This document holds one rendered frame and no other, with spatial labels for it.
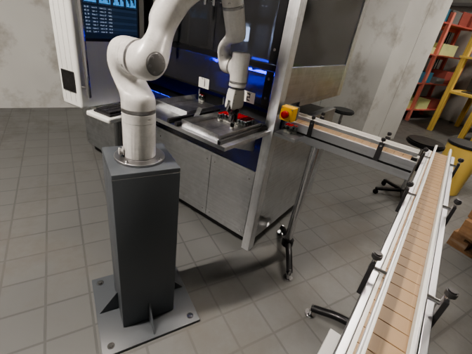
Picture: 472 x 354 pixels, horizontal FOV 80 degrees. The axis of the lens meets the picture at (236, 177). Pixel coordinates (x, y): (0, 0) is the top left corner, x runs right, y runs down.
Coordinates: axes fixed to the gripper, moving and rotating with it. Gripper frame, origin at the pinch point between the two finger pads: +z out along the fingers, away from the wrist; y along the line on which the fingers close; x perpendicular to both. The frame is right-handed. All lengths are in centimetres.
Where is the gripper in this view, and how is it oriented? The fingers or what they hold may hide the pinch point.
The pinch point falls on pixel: (232, 118)
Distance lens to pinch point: 149.5
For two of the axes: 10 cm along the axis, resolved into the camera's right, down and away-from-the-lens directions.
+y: -6.0, 3.1, -7.4
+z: -1.4, 8.7, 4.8
